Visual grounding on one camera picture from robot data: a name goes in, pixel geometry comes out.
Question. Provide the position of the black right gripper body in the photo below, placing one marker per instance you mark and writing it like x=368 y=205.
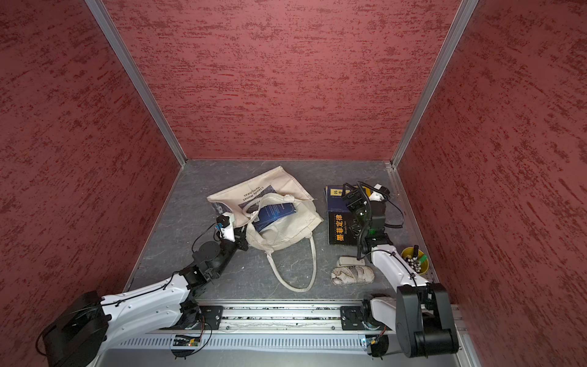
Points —
x=358 y=209

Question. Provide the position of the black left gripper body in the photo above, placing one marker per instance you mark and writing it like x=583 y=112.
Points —
x=228 y=249

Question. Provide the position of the beige canvas tote bag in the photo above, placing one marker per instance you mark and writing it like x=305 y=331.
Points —
x=276 y=186

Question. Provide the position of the black book yellow characters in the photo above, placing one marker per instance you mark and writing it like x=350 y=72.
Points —
x=343 y=228

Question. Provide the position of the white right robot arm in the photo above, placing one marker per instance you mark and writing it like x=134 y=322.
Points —
x=420 y=314

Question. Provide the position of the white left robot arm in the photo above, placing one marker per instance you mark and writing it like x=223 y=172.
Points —
x=93 y=324

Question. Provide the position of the crumpled white cloth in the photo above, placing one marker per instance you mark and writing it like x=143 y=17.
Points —
x=350 y=271

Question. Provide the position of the yellow pen cup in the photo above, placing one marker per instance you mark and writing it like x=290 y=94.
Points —
x=416 y=259

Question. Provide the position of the blue Prince book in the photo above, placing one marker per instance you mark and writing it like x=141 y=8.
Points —
x=271 y=213

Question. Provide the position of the left circuit board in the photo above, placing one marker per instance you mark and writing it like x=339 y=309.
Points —
x=186 y=342

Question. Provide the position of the circuit board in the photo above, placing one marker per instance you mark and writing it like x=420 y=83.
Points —
x=186 y=342
x=377 y=346

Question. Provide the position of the right circuit board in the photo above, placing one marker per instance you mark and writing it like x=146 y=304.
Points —
x=377 y=346

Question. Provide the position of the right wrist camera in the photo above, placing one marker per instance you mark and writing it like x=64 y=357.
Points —
x=379 y=193

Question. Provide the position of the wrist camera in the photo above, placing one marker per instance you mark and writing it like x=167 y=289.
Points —
x=379 y=193
x=225 y=225

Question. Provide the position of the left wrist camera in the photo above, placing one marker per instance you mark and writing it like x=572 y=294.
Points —
x=225 y=225

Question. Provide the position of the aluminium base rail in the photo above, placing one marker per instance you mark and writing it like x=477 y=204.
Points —
x=282 y=333

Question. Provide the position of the right aluminium corner post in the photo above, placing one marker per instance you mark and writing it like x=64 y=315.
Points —
x=461 y=20

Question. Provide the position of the aluminium corner post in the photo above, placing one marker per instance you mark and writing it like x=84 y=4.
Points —
x=115 y=40
x=461 y=20

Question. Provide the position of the left aluminium corner post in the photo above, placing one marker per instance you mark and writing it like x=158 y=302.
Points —
x=115 y=40

